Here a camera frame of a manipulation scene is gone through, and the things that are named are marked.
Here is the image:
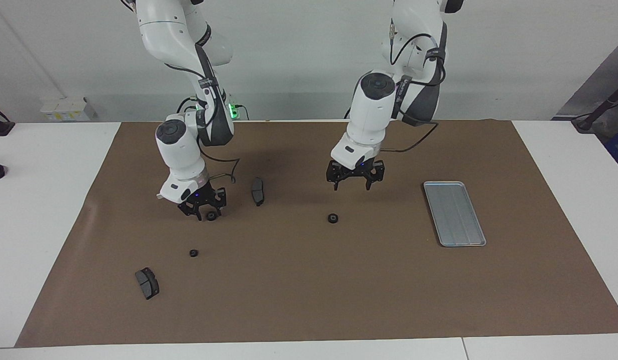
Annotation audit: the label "black clamp mount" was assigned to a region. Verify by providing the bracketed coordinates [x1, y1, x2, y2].
[0, 105, 15, 137]

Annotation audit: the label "short dark grey brake pad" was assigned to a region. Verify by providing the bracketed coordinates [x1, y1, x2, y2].
[135, 267, 160, 301]

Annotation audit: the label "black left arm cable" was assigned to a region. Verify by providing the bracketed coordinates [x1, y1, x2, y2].
[346, 20, 447, 153]

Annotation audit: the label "brown paper table mat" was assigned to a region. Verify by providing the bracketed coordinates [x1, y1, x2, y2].
[15, 119, 618, 348]

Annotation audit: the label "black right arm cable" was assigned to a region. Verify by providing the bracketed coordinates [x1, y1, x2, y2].
[164, 62, 240, 185]

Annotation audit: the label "black stand pole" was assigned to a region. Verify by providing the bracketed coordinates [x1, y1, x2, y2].
[571, 82, 618, 133]

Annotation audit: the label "white wall socket boxes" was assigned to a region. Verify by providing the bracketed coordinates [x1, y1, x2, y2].
[40, 96, 97, 122]

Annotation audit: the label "silver ribbed metal tray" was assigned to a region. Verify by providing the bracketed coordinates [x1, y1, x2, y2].
[423, 181, 487, 248]

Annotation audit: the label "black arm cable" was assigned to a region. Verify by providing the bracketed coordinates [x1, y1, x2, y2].
[346, 20, 447, 153]
[164, 62, 240, 185]

